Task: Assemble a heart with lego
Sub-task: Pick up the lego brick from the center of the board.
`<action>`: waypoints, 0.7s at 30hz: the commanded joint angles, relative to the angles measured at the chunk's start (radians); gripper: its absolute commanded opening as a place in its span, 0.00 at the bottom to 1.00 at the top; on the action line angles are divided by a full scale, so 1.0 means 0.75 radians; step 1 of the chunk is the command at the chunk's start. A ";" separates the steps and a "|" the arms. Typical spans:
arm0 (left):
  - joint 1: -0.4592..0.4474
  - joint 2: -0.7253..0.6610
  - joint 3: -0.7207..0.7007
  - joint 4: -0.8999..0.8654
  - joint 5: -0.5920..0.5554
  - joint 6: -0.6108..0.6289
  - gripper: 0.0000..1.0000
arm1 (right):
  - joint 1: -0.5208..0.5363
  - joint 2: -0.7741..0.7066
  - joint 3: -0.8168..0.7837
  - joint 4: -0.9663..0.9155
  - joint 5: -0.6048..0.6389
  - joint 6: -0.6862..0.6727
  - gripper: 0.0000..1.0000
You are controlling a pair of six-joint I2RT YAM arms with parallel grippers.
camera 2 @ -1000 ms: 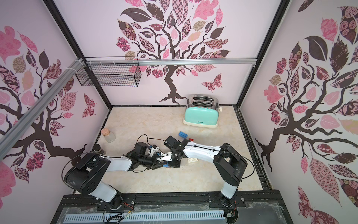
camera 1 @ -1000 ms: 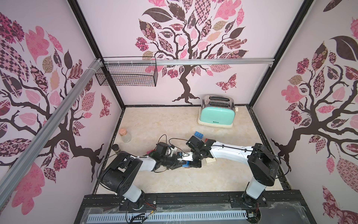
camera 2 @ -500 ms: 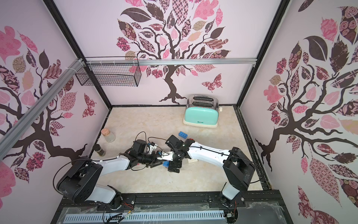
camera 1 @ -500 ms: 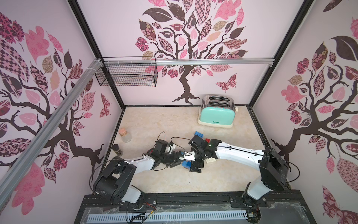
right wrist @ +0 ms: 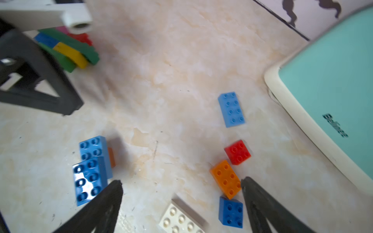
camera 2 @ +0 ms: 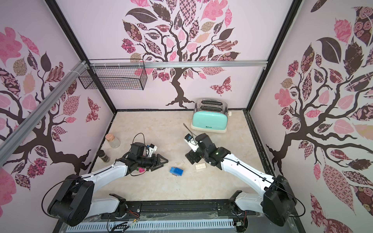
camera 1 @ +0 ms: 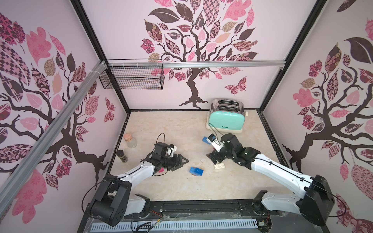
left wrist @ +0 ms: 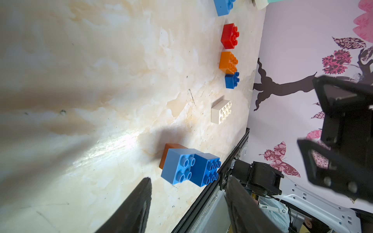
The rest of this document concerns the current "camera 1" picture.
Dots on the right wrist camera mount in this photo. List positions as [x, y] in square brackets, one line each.
[213, 140]

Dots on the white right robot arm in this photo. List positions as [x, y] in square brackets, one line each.
[311, 197]

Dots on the dark spice bottle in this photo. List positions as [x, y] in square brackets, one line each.
[121, 155]

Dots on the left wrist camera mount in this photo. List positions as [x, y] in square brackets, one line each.
[164, 149]

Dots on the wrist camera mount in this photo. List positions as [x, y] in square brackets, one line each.
[164, 149]
[213, 140]

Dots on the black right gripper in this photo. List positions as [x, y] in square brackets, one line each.
[217, 155]

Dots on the aluminium rail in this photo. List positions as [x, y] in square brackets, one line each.
[225, 64]
[25, 169]

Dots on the aluminium rail left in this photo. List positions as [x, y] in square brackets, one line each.
[25, 169]

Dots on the black wire basket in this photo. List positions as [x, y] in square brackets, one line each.
[133, 74]

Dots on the light blue large brick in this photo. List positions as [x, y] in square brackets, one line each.
[206, 140]

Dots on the white brick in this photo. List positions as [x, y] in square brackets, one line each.
[219, 166]

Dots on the mint green Belinee toaster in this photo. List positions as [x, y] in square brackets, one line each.
[226, 115]

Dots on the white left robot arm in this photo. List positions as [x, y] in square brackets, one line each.
[113, 199]

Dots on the aluminium rail back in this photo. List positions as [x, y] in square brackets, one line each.
[225, 64]

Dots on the small light blue brick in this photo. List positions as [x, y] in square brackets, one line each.
[196, 171]

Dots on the pink lidded glass jar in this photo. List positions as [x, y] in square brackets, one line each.
[130, 140]

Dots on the black enclosure corner post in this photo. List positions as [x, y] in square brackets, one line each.
[295, 49]

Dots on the white slotted cable duct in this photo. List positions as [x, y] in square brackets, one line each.
[175, 226]

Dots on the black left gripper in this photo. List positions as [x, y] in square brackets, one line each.
[179, 164]

